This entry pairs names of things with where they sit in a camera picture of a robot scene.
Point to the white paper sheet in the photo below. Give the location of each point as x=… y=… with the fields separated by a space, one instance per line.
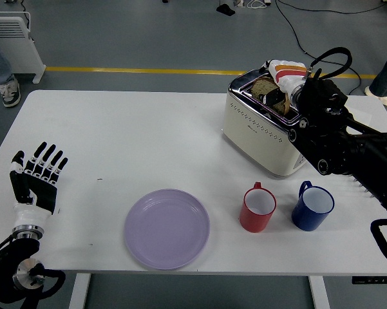
x=362 y=120

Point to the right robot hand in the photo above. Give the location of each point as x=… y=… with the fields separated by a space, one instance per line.
x=286 y=72

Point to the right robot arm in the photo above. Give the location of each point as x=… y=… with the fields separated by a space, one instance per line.
x=341 y=141

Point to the red mug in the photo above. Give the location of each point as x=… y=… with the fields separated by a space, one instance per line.
x=252 y=222

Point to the white panel heater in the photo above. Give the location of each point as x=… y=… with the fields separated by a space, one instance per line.
x=22 y=58

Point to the person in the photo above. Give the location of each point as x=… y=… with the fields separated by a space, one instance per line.
x=0 y=67
x=386 y=77

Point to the brown bread slice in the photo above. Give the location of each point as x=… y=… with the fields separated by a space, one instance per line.
x=264 y=85

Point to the blue mug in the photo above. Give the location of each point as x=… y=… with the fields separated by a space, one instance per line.
x=304 y=219

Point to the yellow floor tape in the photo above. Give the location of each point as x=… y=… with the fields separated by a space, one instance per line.
x=148 y=69

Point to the white table leg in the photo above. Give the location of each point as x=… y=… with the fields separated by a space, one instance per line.
x=318 y=294
x=79 y=293

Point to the black floor stand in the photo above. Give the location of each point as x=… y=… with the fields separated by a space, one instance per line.
x=226 y=9

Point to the cream and chrome toaster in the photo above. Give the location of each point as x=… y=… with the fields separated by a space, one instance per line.
x=257 y=135

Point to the black table control panel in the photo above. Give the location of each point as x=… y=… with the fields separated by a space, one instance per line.
x=373 y=280

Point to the purple round plate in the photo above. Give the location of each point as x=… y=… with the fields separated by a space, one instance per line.
x=167 y=228

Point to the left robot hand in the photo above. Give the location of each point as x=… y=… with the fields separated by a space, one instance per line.
x=29 y=215

